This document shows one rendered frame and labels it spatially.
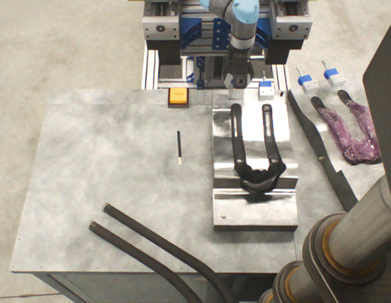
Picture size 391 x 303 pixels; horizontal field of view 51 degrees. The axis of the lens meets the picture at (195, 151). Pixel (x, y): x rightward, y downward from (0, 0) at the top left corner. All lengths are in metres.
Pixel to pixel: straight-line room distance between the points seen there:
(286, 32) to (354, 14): 1.68
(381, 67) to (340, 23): 2.88
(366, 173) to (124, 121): 0.85
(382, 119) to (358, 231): 0.19
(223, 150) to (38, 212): 0.64
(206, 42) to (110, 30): 1.33
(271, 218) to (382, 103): 1.01
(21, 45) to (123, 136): 1.73
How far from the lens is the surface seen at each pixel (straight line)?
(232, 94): 1.44
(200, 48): 1.85
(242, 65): 1.31
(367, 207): 0.44
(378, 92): 0.32
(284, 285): 0.80
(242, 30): 1.24
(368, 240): 0.47
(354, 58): 2.99
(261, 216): 1.30
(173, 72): 2.44
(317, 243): 0.56
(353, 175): 1.37
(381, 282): 0.58
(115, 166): 1.45
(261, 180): 1.32
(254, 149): 1.34
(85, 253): 1.35
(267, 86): 1.50
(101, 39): 2.98
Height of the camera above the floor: 2.06
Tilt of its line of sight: 60 degrees down
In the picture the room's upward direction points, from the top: straight up
